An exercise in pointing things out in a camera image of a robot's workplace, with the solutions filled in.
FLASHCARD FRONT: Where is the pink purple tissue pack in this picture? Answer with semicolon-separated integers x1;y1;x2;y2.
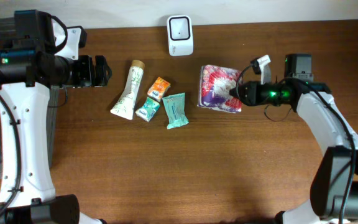
198;65;242;113

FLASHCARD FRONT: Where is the white tube with brown cap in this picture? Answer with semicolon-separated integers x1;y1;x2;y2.
110;60;145;120

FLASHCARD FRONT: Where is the orange small tissue pack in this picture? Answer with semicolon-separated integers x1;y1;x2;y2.
147;77;171;102

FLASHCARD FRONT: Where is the green small tissue pack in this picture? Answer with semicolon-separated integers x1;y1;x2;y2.
135;97;160;122

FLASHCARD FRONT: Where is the teal wet wipes pack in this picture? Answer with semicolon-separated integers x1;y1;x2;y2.
162;93;189;129

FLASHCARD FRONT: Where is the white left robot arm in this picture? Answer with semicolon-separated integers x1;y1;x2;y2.
0;10;112;223

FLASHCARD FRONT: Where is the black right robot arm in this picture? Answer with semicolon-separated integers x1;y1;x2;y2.
229;54;358;224

